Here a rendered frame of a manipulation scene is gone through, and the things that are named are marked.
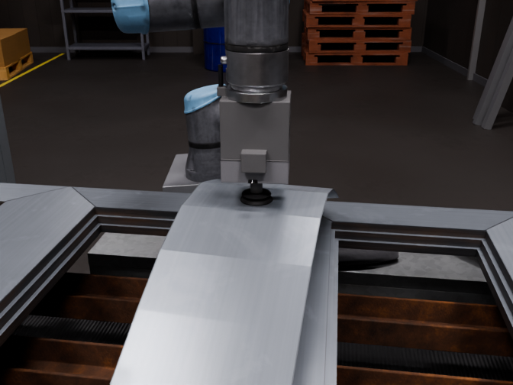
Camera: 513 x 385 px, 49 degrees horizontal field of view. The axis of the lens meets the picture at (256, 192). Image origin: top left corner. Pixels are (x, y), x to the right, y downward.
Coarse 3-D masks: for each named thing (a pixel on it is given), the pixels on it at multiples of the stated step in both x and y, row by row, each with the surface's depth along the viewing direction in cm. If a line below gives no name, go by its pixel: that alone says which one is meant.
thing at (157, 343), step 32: (160, 320) 60; (192, 320) 59; (128, 352) 58; (160, 352) 57; (192, 352) 57; (224, 352) 57; (256, 352) 56; (288, 352) 56; (128, 384) 56; (160, 384) 55; (192, 384) 55; (224, 384) 55; (256, 384) 54; (288, 384) 54
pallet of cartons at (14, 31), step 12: (0, 36) 654; (12, 36) 664; (24, 36) 717; (0, 48) 629; (12, 48) 663; (24, 48) 715; (0, 60) 634; (12, 60) 662; (24, 60) 738; (0, 72) 636; (12, 72) 674
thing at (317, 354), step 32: (96, 224) 106; (128, 224) 106; (160, 224) 105; (320, 224) 99; (352, 224) 100; (64, 256) 93; (320, 256) 89; (480, 256) 95; (32, 288) 84; (320, 288) 80; (512, 288) 82; (0, 320) 76; (320, 320) 73; (512, 320) 78; (320, 352) 67; (320, 384) 62
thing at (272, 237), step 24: (192, 216) 70; (216, 216) 70; (240, 216) 70; (264, 216) 69; (288, 216) 69; (168, 240) 67; (192, 240) 67; (216, 240) 67; (240, 240) 66; (264, 240) 66; (288, 240) 66; (312, 240) 66
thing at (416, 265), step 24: (120, 240) 132; (144, 240) 132; (96, 264) 127; (120, 264) 126; (144, 264) 125; (360, 264) 122; (384, 264) 122; (408, 264) 122; (432, 264) 122; (456, 264) 122; (408, 288) 118; (432, 288) 118; (456, 288) 117; (480, 288) 116
